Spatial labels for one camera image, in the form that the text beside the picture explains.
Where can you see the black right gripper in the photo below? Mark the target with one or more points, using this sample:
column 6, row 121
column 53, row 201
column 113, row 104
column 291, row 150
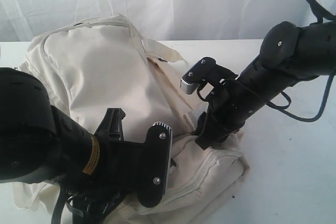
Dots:
column 212, row 126

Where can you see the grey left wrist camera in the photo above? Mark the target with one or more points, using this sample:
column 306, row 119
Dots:
column 154, row 164

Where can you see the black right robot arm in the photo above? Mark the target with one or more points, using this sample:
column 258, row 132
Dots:
column 288, row 55

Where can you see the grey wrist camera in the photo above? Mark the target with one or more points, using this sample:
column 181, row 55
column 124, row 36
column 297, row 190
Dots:
column 192, row 79
column 154, row 164

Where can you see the cream fabric duffel bag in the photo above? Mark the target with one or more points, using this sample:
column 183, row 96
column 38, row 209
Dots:
column 105, row 63

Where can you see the white backdrop curtain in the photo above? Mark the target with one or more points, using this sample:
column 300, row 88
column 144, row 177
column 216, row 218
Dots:
column 21, row 20

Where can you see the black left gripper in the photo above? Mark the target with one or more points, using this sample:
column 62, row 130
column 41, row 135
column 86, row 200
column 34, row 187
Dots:
column 119, row 170

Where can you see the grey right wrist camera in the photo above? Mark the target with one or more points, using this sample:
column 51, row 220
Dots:
column 192, row 79

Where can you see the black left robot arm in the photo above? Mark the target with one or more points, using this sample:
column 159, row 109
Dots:
column 39, row 143

